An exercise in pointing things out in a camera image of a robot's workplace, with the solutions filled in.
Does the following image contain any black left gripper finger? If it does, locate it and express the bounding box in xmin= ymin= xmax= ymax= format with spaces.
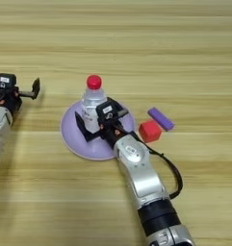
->
xmin=17 ymin=77 xmax=41 ymax=100

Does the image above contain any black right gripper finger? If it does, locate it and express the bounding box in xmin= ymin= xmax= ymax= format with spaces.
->
xmin=74 ymin=111 xmax=102 ymax=143

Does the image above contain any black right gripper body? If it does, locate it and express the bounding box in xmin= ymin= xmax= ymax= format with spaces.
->
xmin=97 ymin=107 xmax=135 ymax=150

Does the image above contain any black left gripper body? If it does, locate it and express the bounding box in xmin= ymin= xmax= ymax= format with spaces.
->
xmin=0 ymin=85 xmax=24 ymax=114

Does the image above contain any clear bottle with red cap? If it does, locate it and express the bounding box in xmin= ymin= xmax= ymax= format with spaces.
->
xmin=80 ymin=74 xmax=109 ymax=135

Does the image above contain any purple round plate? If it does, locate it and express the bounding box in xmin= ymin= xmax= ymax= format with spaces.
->
xmin=60 ymin=99 xmax=136 ymax=161

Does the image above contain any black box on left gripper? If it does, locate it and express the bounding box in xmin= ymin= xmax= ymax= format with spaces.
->
xmin=0 ymin=72 xmax=18 ymax=94

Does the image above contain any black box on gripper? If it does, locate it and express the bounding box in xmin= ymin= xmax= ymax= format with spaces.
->
xmin=94 ymin=99 xmax=121 ymax=125
xmin=0 ymin=72 xmax=18 ymax=94

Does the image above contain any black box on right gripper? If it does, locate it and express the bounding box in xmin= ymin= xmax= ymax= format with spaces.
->
xmin=94 ymin=99 xmax=121 ymax=125

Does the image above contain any red cube block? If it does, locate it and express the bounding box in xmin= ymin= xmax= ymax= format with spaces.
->
xmin=138 ymin=119 xmax=164 ymax=144

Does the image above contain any purple rectangular block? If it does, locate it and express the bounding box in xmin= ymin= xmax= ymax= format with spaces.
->
xmin=146 ymin=107 xmax=175 ymax=133

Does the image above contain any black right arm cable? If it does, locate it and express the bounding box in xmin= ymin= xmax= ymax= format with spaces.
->
xmin=133 ymin=131 xmax=184 ymax=200

